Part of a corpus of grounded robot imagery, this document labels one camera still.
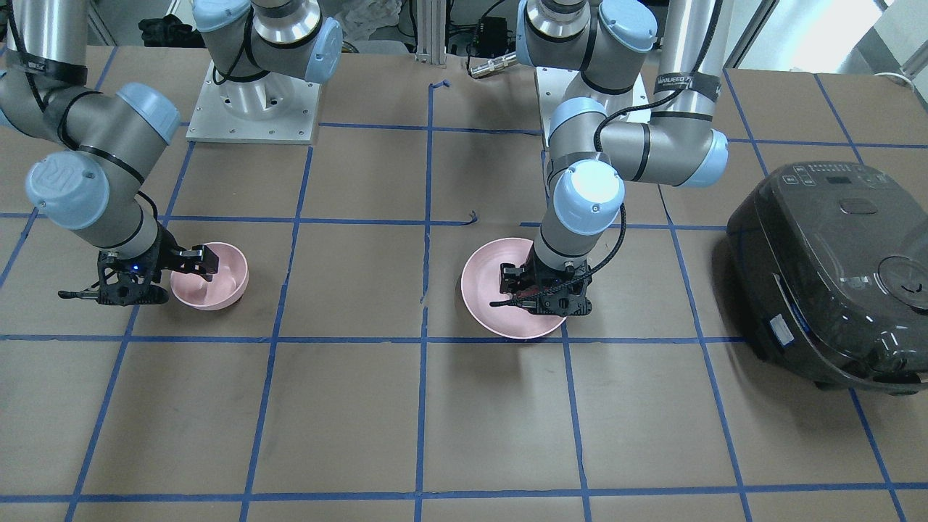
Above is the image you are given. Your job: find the black power adapter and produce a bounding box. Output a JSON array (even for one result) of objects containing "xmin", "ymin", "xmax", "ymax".
[{"xmin": 470, "ymin": 16, "xmax": 508, "ymax": 57}]

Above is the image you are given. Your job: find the pink bowl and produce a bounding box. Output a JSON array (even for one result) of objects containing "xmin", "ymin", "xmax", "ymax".
[{"xmin": 170, "ymin": 242, "xmax": 249, "ymax": 310}]

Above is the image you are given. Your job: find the red apple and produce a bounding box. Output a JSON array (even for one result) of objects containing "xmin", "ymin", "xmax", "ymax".
[{"xmin": 511, "ymin": 285, "xmax": 540, "ymax": 300}]

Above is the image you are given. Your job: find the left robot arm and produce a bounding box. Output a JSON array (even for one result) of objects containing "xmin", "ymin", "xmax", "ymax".
[{"xmin": 500, "ymin": 1, "xmax": 734, "ymax": 317}]

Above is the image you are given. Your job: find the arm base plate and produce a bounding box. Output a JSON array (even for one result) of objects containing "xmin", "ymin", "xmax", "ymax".
[
  {"xmin": 536, "ymin": 68, "xmax": 650, "ymax": 151},
  {"xmin": 186, "ymin": 62, "xmax": 323, "ymax": 145}
]

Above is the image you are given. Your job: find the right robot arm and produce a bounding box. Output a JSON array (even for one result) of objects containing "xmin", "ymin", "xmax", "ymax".
[{"xmin": 2, "ymin": 1, "xmax": 344, "ymax": 310}]

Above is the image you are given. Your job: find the pink plate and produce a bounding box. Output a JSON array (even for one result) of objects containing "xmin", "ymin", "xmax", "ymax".
[{"xmin": 460, "ymin": 238, "xmax": 566, "ymax": 339}]

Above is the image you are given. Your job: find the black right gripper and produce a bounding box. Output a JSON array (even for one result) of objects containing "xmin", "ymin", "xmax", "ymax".
[{"xmin": 96, "ymin": 233, "xmax": 219, "ymax": 305}]

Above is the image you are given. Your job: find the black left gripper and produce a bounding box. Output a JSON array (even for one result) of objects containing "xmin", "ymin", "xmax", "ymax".
[{"xmin": 498, "ymin": 250, "xmax": 592, "ymax": 318}]

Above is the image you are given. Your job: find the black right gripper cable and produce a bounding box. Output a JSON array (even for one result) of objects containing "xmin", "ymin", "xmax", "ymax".
[{"xmin": 58, "ymin": 188, "xmax": 160, "ymax": 301}]

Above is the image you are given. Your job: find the aluminium frame post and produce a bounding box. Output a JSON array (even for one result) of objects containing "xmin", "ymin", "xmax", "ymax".
[{"xmin": 415, "ymin": 0, "xmax": 447, "ymax": 68}]

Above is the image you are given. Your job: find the silver cable connector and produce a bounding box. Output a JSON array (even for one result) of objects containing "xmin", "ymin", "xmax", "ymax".
[{"xmin": 466, "ymin": 51, "xmax": 519, "ymax": 79}]

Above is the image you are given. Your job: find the dark grey rice cooker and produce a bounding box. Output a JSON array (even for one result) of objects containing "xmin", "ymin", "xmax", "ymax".
[{"xmin": 726, "ymin": 161, "xmax": 927, "ymax": 396}]

